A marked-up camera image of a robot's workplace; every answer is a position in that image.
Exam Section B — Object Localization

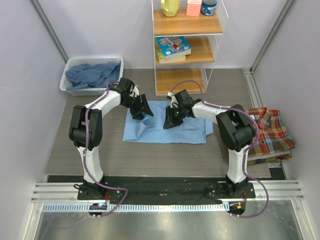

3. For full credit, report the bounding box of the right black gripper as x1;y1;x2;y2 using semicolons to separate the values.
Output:
163;105;186;129

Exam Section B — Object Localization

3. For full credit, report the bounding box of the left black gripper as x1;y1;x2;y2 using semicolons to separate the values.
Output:
122;94;154;121

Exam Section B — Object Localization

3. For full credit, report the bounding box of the light blue long sleeve shirt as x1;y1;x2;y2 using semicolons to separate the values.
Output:
122;100;214;144

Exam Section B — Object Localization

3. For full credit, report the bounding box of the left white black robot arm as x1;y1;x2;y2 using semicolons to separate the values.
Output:
68;77;154;200

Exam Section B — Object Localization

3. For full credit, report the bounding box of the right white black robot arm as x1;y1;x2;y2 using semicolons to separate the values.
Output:
163;90;256;198

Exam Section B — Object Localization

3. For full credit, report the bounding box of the green book underneath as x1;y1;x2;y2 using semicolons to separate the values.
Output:
155;44;186;64

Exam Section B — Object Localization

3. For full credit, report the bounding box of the dark blue checked shirt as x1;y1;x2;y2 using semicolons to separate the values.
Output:
65;62;121;91

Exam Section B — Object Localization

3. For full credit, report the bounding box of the white plastic basket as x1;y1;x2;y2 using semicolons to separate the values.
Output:
59;55;124;96

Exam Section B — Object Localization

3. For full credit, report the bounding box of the red white marker pen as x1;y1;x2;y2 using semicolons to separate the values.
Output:
166;37;180;50

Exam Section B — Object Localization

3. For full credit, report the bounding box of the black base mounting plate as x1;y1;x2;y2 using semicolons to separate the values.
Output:
47;175;256;205

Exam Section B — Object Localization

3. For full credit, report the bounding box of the red plaid folded shirt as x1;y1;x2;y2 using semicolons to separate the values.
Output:
245;107;296;158

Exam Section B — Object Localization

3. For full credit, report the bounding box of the yellow bottle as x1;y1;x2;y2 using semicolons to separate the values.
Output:
160;0;180;17

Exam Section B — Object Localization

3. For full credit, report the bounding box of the pink box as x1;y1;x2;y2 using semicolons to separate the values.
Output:
186;0;202;17

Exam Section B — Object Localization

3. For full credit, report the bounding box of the blue tin can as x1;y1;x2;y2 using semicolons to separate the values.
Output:
200;0;218;16

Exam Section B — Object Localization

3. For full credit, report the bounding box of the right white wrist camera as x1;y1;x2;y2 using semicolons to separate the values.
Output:
167;91;179;109

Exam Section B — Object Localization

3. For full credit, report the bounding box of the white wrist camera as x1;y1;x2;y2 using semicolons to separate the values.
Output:
167;91;179;109
129;85;140;98

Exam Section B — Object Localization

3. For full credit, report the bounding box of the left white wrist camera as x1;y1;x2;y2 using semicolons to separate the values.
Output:
129;85;140;98

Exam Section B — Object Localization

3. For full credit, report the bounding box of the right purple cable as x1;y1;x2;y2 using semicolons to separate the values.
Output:
167;79;270;219

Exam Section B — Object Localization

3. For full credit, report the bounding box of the purple cable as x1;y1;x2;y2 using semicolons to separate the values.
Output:
167;79;270;219
83;79;129;217

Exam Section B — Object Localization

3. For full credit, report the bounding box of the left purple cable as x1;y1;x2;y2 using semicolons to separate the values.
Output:
83;79;129;217

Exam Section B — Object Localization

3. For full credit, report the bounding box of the white wire wooden shelf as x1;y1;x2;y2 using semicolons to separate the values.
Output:
151;0;229;96

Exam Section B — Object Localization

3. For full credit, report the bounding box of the white slotted cable duct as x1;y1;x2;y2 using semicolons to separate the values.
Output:
42;202;230;213

